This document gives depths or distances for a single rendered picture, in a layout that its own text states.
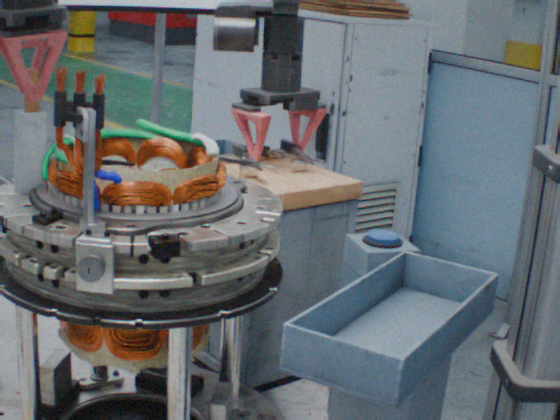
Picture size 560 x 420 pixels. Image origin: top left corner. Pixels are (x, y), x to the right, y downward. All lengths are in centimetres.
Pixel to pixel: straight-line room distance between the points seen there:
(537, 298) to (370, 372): 34
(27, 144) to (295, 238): 40
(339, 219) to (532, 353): 36
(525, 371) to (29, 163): 60
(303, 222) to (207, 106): 272
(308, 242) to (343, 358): 48
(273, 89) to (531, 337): 50
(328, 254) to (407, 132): 226
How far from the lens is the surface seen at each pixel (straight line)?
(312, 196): 112
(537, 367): 99
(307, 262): 116
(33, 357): 94
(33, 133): 92
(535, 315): 97
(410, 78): 338
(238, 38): 118
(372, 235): 102
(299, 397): 118
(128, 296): 81
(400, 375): 66
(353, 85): 316
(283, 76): 118
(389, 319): 83
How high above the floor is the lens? 135
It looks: 16 degrees down
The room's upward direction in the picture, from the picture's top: 4 degrees clockwise
